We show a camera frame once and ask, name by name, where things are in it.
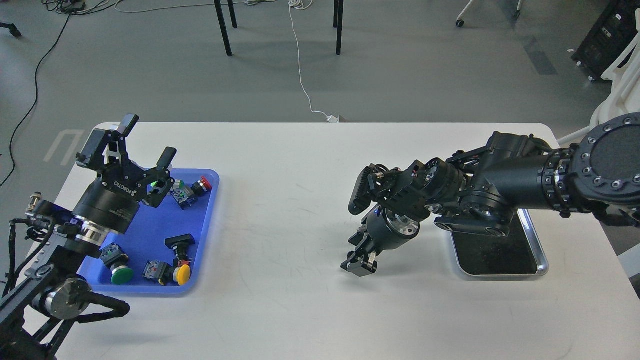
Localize black push button switch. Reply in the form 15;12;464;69
164;234;195;268

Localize black floor cable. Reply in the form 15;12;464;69
0;0;86;191

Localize white power cable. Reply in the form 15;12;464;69
288;0;341;124

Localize black equipment case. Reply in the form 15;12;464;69
571;0;640;82

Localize blue plastic tray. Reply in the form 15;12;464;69
78;168;220;297

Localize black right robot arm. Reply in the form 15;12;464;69
340;112;640;277

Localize white chair wheel base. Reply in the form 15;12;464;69
455;0;526;28

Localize white office chair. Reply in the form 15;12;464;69
557;34;640;146

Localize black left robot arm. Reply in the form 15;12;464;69
0;114;177;360

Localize green mushroom push button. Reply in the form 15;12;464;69
99;243;134;285

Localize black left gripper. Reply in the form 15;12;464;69
71;114;178;235

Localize green terminal push button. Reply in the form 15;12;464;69
167;179;198;210

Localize red push button switch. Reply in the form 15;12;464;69
190;175;213;198

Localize black table legs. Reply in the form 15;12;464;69
213;0;345;57

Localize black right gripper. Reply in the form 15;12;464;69
340;207;420;276

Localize silver metal tray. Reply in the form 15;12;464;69
451;209;549;281

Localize yellow push button switch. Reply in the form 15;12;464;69
141;260;192;286

